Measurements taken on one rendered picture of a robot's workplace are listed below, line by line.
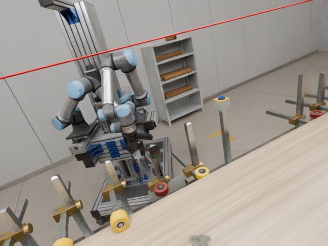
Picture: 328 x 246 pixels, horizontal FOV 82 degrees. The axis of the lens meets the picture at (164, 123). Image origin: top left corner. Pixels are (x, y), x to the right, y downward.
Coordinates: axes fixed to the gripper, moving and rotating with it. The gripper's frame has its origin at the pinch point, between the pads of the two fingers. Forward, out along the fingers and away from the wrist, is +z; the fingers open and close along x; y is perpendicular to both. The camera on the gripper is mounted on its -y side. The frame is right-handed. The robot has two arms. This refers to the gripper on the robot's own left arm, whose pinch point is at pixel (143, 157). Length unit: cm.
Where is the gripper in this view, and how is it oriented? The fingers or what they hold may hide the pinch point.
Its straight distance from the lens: 120.4
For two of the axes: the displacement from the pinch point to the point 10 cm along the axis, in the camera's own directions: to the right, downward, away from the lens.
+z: 2.2, 8.9, 4.0
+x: 4.0, 3.0, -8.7
